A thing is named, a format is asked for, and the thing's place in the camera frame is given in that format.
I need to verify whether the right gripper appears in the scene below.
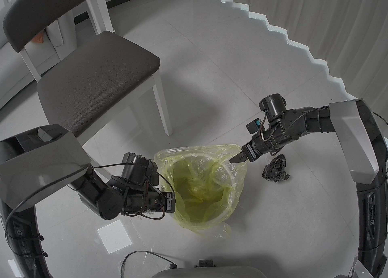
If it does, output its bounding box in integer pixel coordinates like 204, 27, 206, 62
241, 136, 275, 163

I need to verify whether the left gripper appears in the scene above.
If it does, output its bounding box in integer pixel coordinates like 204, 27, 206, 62
148, 190, 177, 214

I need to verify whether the yellow plastic bag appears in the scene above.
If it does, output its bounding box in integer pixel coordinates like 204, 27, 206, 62
153, 143, 250, 237

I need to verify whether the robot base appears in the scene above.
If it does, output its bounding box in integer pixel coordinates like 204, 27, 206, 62
151, 259, 268, 278

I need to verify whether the white trash bin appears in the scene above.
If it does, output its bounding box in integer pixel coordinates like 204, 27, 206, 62
162, 153, 240, 223

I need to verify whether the crumpled black plastic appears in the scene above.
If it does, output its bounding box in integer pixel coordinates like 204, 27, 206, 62
262, 154, 291, 184

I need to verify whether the white chair with grey seat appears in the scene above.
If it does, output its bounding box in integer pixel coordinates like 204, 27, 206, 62
2, 0, 175, 148

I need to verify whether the grey curtain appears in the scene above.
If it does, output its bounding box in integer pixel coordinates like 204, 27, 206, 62
198, 0, 388, 102

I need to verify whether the white sofa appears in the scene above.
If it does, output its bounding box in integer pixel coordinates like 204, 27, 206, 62
0, 13, 76, 95

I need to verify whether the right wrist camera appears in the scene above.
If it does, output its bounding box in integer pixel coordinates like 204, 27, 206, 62
246, 119, 264, 135

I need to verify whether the black cable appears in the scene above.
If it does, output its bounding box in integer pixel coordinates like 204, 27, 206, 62
121, 251, 178, 278

